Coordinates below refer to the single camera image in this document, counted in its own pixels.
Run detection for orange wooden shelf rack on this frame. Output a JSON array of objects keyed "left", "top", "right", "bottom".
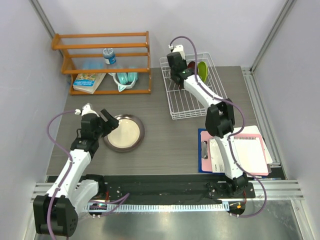
[{"left": 51, "top": 31, "right": 152, "bottom": 95}]

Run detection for white teal cat-ear headphones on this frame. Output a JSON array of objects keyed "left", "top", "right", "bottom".
[{"left": 108, "top": 72, "right": 138, "bottom": 93}]

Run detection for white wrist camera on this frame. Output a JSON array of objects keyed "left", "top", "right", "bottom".
[
  {"left": 169, "top": 44, "right": 186, "bottom": 60},
  {"left": 81, "top": 103, "right": 97, "bottom": 117}
]

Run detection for clear water bottle blue cap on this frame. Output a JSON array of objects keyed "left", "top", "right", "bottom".
[{"left": 102, "top": 48, "right": 123, "bottom": 70}]

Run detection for small brown rimmed plate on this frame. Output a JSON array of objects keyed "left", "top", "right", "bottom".
[{"left": 187, "top": 61, "right": 198, "bottom": 74}]

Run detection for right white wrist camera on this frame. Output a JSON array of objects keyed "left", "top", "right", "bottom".
[{"left": 169, "top": 44, "right": 186, "bottom": 60}]

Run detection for white slotted cable duct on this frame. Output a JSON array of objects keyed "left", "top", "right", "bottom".
[{"left": 84, "top": 201, "right": 230, "bottom": 215}]

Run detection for blue clipboard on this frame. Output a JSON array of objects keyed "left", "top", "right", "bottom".
[{"left": 197, "top": 128, "right": 261, "bottom": 174}]

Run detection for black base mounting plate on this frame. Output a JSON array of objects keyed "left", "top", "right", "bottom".
[{"left": 47, "top": 174, "right": 256, "bottom": 204}]

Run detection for purple cable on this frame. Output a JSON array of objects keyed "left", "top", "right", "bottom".
[
  {"left": 47, "top": 109, "right": 82, "bottom": 240},
  {"left": 167, "top": 36, "right": 268, "bottom": 218}
]

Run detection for paperback book with blue cover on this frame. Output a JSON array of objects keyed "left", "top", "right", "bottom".
[{"left": 72, "top": 73, "right": 106, "bottom": 94}]

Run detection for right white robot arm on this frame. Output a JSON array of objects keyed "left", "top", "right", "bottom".
[{"left": 166, "top": 52, "right": 249, "bottom": 198}]

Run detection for aluminium front rail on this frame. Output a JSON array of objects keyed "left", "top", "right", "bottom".
[{"left": 30, "top": 180, "right": 304, "bottom": 202}]

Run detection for large brown rimmed cream plate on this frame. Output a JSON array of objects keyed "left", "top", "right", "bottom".
[{"left": 103, "top": 114, "right": 145, "bottom": 153}]

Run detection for green plastic plate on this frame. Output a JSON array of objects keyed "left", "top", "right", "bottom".
[{"left": 197, "top": 61, "right": 209, "bottom": 83}]

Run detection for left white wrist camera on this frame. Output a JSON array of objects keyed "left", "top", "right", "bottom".
[{"left": 81, "top": 103, "right": 97, "bottom": 117}]

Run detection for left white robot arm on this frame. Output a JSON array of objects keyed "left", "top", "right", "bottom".
[{"left": 33, "top": 103, "right": 119, "bottom": 240}]

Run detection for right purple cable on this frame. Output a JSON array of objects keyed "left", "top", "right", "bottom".
[{"left": 167, "top": 36, "right": 268, "bottom": 218}]

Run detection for pink paper sheet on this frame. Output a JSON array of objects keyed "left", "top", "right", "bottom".
[{"left": 200, "top": 129, "right": 270, "bottom": 177}]

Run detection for left grey aluminium frame post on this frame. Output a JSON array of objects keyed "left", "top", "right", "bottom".
[{"left": 29, "top": 0, "right": 56, "bottom": 39}]

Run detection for white wire dish rack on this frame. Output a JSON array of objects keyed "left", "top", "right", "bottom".
[{"left": 159, "top": 52, "right": 227, "bottom": 120}]

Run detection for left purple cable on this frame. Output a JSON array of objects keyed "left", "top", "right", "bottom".
[{"left": 47, "top": 109, "right": 82, "bottom": 240}]

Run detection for white printed manual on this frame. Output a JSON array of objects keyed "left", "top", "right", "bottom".
[{"left": 209, "top": 138, "right": 225, "bottom": 174}]

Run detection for grey aluminium frame post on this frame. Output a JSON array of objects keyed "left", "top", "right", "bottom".
[
  {"left": 29, "top": 0, "right": 56, "bottom": 39},
  {"left": 250, "top": 0, "right": 297, "bottom": 73}
]

